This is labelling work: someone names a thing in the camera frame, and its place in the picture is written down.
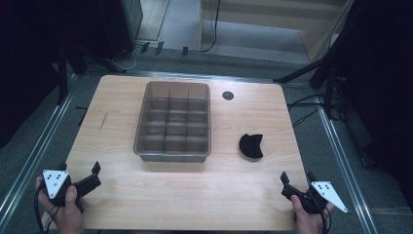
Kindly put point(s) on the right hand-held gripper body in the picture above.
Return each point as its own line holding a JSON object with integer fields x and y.
{"x": 319, "y": 195}

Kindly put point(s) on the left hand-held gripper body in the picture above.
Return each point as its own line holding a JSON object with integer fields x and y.
{"x": 56, "y": 183}

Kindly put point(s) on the person's right hand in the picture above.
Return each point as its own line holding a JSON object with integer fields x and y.
{"x": 308, "y": 221}

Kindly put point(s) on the person's left hand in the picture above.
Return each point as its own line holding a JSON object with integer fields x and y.
{"x": 69, "y": 214}

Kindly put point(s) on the black folded cloth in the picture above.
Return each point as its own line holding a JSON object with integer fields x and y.
{"x": 250, "y": 146}

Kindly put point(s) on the grey divided storage box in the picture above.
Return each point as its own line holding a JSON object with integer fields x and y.
{"x": 175, "y": 123}

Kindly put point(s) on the round grey table grommet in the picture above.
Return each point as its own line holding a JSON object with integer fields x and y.
{"x": 228, "y": 95}

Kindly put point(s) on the black metal stand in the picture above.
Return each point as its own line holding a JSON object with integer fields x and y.
{"x": 324, "y": 74}

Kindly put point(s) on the dark curtain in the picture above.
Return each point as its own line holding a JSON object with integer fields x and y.
{"x": 29, "y": 48}
{"x": 380, "y": 81}

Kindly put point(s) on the small black floor plug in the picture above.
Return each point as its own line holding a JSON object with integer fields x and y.
{"x": 144, "y": 47}
{"x": 184, "y": 51}

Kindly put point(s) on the aluminium floor rail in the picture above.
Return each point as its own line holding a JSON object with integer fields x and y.
{"x": 35, "y": 152}
{"x": 344, "y": 165}

